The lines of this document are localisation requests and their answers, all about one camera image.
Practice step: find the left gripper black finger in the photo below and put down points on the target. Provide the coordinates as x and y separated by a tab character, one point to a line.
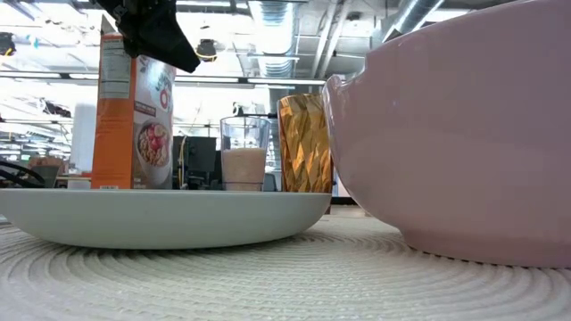
165	40

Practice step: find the orange cereal box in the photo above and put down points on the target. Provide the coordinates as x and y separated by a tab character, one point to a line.
116	134

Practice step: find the black ceiling-hung device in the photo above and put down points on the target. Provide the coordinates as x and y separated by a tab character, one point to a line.
206	50

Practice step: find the clear glass with white filling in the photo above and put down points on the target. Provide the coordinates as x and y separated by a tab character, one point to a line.
244	165

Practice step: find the amber faceted drinking glass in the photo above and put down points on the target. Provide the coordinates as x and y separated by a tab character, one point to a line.
305	147

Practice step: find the grey-green round plate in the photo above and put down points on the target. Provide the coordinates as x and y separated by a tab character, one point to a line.
156	218

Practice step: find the pale round bowl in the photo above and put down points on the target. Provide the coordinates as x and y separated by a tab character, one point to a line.
446	156

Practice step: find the silver ventilation duct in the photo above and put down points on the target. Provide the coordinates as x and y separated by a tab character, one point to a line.
276	35

